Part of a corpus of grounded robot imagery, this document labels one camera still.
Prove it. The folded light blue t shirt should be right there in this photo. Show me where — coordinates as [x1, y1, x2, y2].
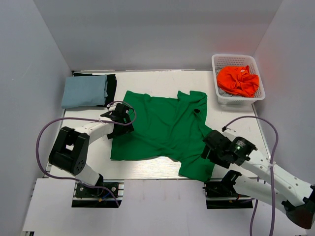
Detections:
[62, 75, 108, 109]

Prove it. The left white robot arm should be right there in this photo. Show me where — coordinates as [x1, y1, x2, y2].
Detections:
[49, 101, 134, 196]

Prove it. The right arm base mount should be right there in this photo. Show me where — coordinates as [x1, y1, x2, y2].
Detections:
[203, 170, 253, 209]

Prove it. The green t shirt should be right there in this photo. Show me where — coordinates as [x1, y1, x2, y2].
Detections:
[110, 91, 215, 182]

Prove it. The grey garment in basket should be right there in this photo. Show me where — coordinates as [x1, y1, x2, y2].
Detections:
[215, 67, 240, 97]

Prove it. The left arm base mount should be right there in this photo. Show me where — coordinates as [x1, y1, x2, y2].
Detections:
[71, 180, 124, 208]

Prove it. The white plastic basket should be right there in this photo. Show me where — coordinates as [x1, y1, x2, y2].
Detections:
[212, 54, 265, 105]

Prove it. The folded black t shirt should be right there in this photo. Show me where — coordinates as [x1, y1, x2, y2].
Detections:
[72, 71, 117, 107]

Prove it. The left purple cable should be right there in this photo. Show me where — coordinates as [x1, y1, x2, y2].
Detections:
[35, 100, 137, 207]

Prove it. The orange t shirt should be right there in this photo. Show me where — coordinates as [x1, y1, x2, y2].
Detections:
[217, 65, 259, 98]

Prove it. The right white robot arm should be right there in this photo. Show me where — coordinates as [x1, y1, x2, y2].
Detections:
[201, 130, 315, 230]

